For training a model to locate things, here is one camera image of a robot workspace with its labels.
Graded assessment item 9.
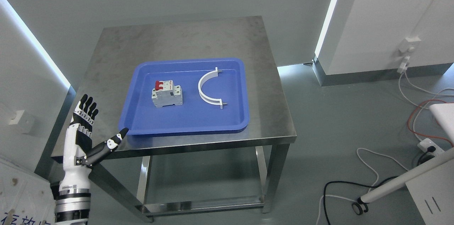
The white wheeled stand leg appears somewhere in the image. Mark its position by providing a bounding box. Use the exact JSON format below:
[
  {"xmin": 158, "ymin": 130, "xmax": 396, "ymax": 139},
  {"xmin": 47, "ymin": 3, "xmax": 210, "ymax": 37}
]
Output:
[{"xmin": 352, "ymin": 147, "xmax": 454, "ymax": 215}]

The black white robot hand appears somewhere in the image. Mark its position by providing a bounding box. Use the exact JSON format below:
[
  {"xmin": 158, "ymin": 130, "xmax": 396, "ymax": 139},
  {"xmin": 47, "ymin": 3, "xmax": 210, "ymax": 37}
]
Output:
[{"xmin": 59, "ymin": 94, "xmax": 129, "ymax": 195}]

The white cable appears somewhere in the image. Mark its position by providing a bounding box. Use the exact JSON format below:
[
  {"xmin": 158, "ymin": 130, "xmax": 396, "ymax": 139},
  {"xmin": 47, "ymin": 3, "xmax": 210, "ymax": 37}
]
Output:
[{"xmin": 315, "ymin": 72, "xmax": 454, "ymax": 225}]

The blue plastic tray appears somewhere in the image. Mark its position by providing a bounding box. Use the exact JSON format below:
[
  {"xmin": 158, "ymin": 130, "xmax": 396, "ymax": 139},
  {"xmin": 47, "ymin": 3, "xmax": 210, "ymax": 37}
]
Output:
[{"xmin": 118, "ymin": 58, "xmax": 250, "ymax": 136}]

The black cable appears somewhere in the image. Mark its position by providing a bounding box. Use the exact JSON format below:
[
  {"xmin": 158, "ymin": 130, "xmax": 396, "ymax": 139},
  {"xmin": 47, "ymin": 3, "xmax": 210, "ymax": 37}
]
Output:
[{"xmin": 323, "ymin": 147, "xmax": 437, "ymax": 225}]

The white board with writing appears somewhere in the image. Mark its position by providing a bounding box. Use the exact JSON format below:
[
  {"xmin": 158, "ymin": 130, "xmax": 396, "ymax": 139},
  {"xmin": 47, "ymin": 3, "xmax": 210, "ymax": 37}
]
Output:
[{"xmin": 0, "ymin": 157, "xmax": 55, "ymax": 225}]

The white cabinet corner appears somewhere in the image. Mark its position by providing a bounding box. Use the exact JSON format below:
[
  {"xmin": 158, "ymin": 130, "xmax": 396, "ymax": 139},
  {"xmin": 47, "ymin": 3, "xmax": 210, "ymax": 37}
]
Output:
[{"xmin": 405, "ymin": 104, "xmax": 454, "ymax": 225}]

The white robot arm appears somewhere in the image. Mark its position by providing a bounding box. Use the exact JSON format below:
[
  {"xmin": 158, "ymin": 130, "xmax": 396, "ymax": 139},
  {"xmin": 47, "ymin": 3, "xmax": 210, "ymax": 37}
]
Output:
[{"xmin": 55, "ymin": 189, "xmax": 91, "ymax": 225}]

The white curved plastic bracket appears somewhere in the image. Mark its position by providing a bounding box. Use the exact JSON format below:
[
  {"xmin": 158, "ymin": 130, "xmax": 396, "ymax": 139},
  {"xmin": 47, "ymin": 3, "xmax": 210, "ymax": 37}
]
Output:
[{"xmin": 197, "ymin": 67, "xmax": 229, "ymax": 110}]

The stainless steel table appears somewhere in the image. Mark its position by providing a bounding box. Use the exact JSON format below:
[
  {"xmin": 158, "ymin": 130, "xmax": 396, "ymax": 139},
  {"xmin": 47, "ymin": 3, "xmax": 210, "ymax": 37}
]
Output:
[{"xmin": 73, "ymin": 16, "xmax": 297, "ymax": 225}]

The grey red circuit breaker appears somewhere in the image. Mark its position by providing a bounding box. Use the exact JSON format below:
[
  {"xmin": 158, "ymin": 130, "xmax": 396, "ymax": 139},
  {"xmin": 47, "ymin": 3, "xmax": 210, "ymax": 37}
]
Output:
[{"xmin": 152, "ymin": 81, "xmax": 183, "ymax": 108}]

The white power plug adapter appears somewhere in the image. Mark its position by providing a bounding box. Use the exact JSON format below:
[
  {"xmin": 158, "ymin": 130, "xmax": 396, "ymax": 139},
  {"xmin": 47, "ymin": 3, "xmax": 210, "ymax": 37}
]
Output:
[{"xmin": 396, "ymin": 56, "xmax": 410, "ymax": 74}]

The white wall socket left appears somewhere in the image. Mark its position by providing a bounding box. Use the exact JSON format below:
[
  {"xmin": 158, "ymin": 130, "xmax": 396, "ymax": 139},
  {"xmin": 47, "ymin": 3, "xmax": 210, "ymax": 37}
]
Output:
[{"xmin": 9, "ymin": 110, "xmax": 35, "ymax": 133}]

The white wall socket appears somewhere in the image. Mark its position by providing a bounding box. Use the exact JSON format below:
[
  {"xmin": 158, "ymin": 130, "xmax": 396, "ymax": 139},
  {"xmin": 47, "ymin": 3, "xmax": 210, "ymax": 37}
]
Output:
[
  {"xmin": 9, "ymin": 110, "xmax": 35, "ymax": 133},
  {"xmin": 398, "ymin": 37, "xmax": 421, "ymax": 55}
]

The orange cable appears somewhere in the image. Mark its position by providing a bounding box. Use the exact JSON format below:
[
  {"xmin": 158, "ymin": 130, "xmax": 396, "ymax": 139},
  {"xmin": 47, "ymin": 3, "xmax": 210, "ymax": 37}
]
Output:
[{"xmin": 407, "ymin": 100, "xmax": 454, "ymax": 147}]

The white wall socket right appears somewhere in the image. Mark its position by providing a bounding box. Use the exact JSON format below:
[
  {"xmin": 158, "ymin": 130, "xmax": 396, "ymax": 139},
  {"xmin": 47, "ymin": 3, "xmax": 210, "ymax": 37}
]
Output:
[{"xmin": 398, "ymin": 37, "xmax": 421, "ymax": 55}]

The white power strip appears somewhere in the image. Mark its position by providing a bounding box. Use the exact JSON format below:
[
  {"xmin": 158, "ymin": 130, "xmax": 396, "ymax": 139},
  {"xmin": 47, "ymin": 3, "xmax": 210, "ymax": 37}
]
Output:
[{"xmin": 417, "ymin": 138, "xmax": 445, "ymax": 157}]

